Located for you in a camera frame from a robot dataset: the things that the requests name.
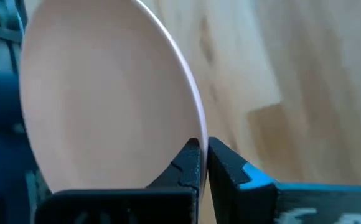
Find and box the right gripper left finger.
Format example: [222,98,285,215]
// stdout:
[146,138,202,200]

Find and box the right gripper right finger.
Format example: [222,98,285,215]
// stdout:
[207,136,278,224]

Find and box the pink plastic plate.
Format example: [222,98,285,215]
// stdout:
[18,0,209,200]

